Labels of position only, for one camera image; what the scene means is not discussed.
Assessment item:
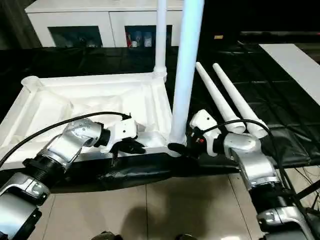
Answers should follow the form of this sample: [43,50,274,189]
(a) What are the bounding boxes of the white plastic table leg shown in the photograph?
[195,61,247,134]
[152,0,168,79]
[167,0,206,158]
[212,62,270,139]

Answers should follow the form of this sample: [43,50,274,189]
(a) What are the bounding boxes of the white plastic table top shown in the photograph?
[0,71,187,171]

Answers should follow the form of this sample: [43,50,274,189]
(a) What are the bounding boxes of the black mat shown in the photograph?
[0,46,320,195]

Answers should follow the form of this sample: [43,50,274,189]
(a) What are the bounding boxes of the white flat board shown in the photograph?
[258,43,320,105]

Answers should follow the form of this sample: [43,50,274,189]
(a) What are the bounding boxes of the black side table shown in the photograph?
[238,31,320,45]

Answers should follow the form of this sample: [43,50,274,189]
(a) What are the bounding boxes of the white cabinet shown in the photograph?
[24,0,186,48]

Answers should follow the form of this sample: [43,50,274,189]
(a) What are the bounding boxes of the grey curtain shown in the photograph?
[0,0,42,50]

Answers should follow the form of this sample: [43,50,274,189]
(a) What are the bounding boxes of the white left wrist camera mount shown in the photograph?
[99,118,138,154]

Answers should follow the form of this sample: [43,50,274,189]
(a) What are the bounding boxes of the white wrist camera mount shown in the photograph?
[99,118,138,154]
[189,109,221,157]

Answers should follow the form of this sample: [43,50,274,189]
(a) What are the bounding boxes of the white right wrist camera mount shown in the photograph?
[189,109,221,157]

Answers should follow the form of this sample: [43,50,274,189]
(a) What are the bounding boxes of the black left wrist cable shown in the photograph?
[0,111,132,166]

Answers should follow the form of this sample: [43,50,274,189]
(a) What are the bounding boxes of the black folding table frame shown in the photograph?
[292,178,320,202]

